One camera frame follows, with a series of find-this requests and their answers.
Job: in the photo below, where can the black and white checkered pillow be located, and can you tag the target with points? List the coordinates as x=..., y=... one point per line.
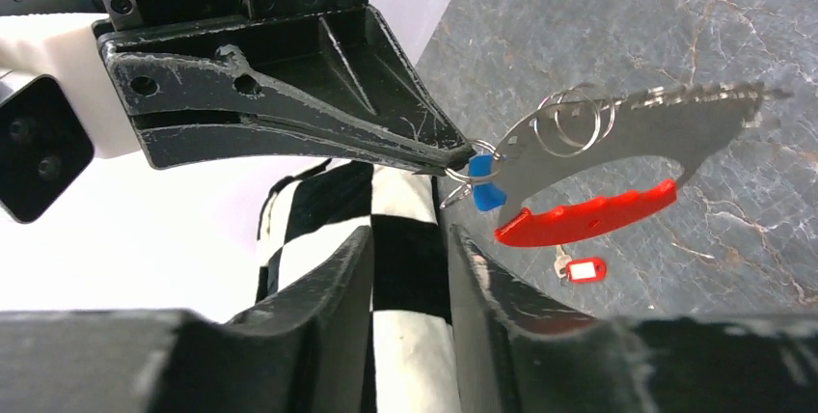
x=411, y=363

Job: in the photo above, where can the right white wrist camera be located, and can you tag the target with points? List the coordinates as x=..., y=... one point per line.
x=59, y=110

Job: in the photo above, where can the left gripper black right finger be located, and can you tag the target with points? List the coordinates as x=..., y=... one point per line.
x=518, y=350

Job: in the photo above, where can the key with red tag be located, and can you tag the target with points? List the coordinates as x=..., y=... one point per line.
x=579, y=271

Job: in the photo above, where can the key with blue tag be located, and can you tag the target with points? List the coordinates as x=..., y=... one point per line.
x=479, y=182

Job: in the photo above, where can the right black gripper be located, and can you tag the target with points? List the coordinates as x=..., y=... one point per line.
x=204, y=80

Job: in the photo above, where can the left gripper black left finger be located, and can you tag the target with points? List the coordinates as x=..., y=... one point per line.
x=303, y=349

